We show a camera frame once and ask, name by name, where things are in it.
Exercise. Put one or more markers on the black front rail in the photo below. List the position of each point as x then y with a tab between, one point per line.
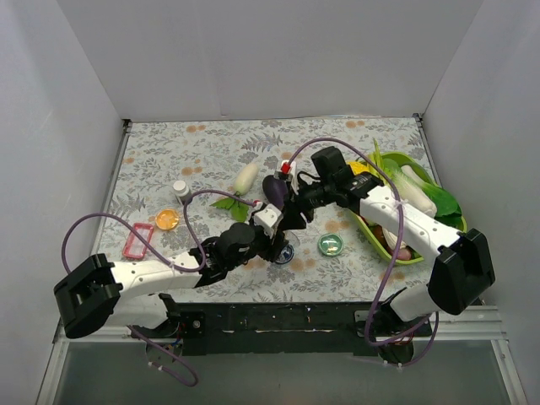
264	328

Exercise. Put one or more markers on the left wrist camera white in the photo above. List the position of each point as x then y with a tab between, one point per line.
268	218

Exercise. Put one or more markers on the napa cabbage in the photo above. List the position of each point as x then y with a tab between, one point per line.
384	239
411	192

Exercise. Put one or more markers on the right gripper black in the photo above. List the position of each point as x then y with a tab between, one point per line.
299	204

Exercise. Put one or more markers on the floral table mat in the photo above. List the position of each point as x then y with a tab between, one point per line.
209	155

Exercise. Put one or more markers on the green vegetable basket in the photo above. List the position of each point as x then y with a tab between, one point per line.
418	174

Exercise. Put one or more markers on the orange round pill box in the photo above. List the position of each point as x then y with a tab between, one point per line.
167	219

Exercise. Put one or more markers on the pink rectangular pill box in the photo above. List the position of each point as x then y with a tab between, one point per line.
135	248

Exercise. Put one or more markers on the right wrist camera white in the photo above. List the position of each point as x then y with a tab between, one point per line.
287	171

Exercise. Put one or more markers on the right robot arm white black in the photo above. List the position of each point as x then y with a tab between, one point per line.
461	263

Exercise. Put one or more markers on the green bok choy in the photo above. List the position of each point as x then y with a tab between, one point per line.
448	210

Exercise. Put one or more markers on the blue round pill box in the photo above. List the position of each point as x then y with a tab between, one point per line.
286	255

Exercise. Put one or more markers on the white blue pill bottle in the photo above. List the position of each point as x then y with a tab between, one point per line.
183	192

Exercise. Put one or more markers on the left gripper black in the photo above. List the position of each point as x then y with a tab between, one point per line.
274	244

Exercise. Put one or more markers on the white radish with leaves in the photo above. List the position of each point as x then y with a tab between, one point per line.
243	182

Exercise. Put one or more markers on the purple eggplant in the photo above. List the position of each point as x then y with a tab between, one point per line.
275	191

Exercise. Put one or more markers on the celery stalks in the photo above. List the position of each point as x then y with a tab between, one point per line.
379	164

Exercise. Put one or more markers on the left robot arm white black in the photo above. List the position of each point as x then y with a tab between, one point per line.
88	296

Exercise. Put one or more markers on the green round pill box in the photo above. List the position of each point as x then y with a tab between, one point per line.
330	245

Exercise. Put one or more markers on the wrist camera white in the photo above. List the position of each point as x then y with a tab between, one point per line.
287	171
268	218

